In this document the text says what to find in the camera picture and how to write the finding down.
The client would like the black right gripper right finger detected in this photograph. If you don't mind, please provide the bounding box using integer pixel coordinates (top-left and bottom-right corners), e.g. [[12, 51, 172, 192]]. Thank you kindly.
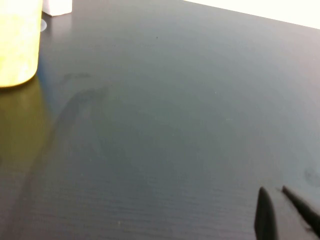
[[281, 185, 320, 239]]

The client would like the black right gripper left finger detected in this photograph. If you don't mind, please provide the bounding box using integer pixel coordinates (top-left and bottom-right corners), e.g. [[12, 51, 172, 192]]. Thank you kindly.
[[253, 186, 279, 240]]

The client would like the yellow plastic cup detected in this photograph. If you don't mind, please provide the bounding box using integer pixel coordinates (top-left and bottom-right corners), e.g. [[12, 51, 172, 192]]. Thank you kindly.
[[0, 0, 43, 88]]

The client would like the small white green tube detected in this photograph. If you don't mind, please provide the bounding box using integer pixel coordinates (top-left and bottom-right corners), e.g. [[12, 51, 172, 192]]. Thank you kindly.
[[41, 0, 73, 17]]

